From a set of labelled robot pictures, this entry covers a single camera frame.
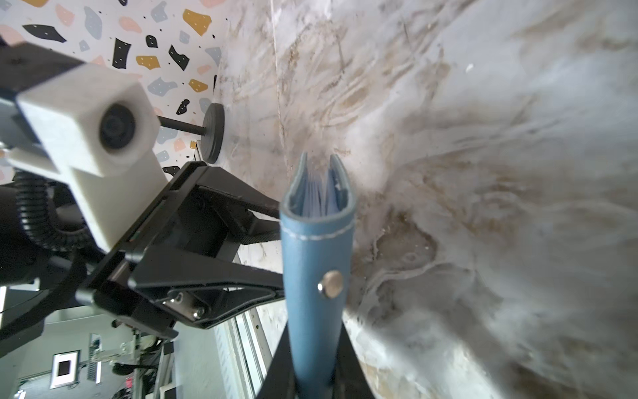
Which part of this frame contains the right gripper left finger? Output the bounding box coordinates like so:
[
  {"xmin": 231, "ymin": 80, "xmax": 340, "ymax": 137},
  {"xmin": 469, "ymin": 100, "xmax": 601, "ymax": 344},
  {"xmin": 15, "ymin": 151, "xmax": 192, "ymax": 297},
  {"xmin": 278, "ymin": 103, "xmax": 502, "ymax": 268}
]
[{"xmin": 257, "ymin": 326, "xmax": 297, "ymax": 399}]

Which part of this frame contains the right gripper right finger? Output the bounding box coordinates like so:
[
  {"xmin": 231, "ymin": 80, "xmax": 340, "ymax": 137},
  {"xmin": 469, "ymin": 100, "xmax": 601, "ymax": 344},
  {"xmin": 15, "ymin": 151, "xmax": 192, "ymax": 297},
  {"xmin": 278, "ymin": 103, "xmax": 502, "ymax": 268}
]
[{"xmin": 332, "ymin": 324, "xmax": 375, "ymax": 399}]

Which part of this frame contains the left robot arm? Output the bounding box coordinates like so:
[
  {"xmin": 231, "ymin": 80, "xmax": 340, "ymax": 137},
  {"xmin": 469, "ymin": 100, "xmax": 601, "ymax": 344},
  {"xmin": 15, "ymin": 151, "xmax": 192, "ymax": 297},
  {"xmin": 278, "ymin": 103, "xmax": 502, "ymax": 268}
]
[{"xmin": 1, "ymin": 161, "xmax": 284, "ymax": 353}]

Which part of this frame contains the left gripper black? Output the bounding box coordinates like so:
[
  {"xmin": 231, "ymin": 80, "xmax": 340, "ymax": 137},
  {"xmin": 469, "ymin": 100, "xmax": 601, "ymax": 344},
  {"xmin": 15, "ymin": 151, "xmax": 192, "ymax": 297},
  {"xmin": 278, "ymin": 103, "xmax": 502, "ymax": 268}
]
[{"xmin": 76, "ymin": 161, "xmax": 284, "ymax": 339}]

